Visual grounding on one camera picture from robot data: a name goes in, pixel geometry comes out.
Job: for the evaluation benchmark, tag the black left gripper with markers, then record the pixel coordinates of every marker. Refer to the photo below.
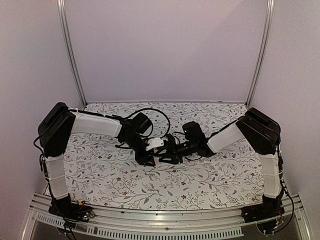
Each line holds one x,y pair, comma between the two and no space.
143,160

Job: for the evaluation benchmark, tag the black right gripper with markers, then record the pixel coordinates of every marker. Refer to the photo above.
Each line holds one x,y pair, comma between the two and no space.
172,153

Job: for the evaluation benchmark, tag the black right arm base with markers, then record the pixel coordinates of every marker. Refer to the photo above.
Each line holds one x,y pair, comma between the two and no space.
269,208

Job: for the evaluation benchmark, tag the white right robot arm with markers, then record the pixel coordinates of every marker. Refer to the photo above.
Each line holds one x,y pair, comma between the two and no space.
261,133

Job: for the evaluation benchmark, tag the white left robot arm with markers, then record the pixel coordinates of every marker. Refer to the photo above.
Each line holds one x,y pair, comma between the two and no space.
62,122

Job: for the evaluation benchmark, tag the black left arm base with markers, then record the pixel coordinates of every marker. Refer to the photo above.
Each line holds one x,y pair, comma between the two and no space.
75,212

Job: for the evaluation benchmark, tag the floral patterned table mat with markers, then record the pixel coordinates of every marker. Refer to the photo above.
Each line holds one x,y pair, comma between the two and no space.
85,155

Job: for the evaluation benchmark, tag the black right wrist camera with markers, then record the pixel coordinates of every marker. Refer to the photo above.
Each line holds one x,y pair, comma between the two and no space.
172,141

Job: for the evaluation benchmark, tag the aluminium front rail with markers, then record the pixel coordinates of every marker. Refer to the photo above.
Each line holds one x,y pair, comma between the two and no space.
129,224

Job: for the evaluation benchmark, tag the left aluminium frame post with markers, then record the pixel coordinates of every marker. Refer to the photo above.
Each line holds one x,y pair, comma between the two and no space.
62,12

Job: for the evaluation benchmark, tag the aluminium frame post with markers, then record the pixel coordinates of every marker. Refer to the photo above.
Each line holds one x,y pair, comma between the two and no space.
62,12
270,5

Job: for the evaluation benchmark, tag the right aluminium frame post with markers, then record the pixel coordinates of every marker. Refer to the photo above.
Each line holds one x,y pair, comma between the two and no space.
270,5

